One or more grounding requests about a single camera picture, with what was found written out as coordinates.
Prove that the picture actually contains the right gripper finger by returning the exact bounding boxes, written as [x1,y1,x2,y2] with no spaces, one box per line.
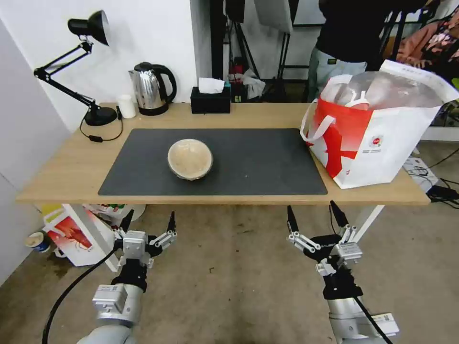
[329,200,358,245]
[285,204,322,252]

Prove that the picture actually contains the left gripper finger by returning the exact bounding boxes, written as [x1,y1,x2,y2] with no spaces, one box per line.
[149,210,178,250]
[112,209,135,241]

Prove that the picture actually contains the colourful printed bag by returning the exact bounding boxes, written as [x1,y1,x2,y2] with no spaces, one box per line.
[82,204,127,230]

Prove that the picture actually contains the lobster print paper bag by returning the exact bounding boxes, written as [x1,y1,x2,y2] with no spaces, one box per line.
[42,207,95,267]

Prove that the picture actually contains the beige takeout bowl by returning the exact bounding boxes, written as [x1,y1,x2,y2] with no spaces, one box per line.
[167,139,215,182]

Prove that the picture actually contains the red and white takeout bag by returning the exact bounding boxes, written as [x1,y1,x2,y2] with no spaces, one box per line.
[299,60,459,190]

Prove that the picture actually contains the crumpled clear plastic bag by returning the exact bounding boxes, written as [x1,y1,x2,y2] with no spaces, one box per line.
[243,69,267,100]

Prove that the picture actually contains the black desk mat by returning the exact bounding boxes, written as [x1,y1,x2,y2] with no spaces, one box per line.
[98,128,329,196]

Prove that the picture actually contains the instant noodle cup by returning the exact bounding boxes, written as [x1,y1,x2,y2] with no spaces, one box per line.
[24,232,52,254]

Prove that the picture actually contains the black power adapter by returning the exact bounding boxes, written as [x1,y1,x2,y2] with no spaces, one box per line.
[428,184,459,202]

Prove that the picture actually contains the black articulated desk lamp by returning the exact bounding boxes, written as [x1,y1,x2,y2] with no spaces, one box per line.
[33,10,118,127]

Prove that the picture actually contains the small white cup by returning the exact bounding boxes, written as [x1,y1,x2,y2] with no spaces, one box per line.
[116,94,137,119]

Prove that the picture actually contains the black tissue box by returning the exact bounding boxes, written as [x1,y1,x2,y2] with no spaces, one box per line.
[190,86,232,115]

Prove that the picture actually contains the steel electric kettle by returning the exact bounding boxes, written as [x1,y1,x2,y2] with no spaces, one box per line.
[128,62,178,117]

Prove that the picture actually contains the clear plastic container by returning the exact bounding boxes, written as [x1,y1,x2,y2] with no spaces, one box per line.
[324,71,444,108]

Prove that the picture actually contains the black box with green label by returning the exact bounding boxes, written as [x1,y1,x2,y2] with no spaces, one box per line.
[230,81,249,104]

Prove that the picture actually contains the white tissue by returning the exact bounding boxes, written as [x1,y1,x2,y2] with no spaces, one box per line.
[198,77,226,95]

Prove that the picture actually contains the person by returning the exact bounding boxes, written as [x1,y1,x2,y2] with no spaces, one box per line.
[307,0,390,103]

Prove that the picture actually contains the black tripod stand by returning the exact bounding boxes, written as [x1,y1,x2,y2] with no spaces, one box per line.
[222,0,260,84]

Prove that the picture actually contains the pink patterned cloth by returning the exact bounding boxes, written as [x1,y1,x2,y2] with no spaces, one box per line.
[397,17,459,69]

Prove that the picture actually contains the white reflector panel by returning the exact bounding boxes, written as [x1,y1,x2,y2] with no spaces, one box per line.
[252,0,293,33]

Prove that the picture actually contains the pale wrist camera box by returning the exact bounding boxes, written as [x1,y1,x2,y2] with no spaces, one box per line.
[123,231,148,264]
[338,241,363,267]

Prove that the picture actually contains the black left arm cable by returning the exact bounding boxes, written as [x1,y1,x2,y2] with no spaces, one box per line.
[41,246,124,344]

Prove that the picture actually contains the black lamp power cable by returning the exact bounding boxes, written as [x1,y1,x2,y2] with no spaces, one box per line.
[79,107,125,144]

